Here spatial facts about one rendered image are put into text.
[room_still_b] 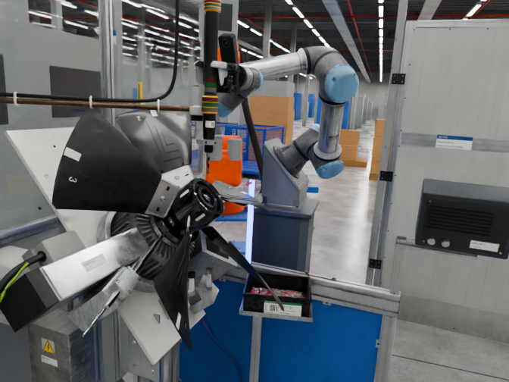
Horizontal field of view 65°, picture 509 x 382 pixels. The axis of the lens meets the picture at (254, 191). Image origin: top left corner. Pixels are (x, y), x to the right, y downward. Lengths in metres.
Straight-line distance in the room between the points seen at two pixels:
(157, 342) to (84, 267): 0.31
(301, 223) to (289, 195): 0.14
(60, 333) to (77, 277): 0.38
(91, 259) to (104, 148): 0.24
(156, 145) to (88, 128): 0.29
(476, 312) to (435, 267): 0.39
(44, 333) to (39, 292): 0.46
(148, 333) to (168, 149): 0.49
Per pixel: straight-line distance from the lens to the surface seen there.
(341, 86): 1.43
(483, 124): 2.80
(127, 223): 1.07
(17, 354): 1.78
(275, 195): 1.82
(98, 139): 0.92
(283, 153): 1.81
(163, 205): 1.02
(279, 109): 9.11
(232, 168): 5.03
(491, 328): 3.15
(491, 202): 1.32
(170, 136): 1.17
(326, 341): 1.60
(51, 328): 1.27
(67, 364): 1.28
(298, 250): 1.82
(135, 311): 1.10
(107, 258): 0.95
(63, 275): 0.88
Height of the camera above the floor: 1.47
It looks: 13 degrees down
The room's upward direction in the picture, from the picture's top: 3 degrees clockwise
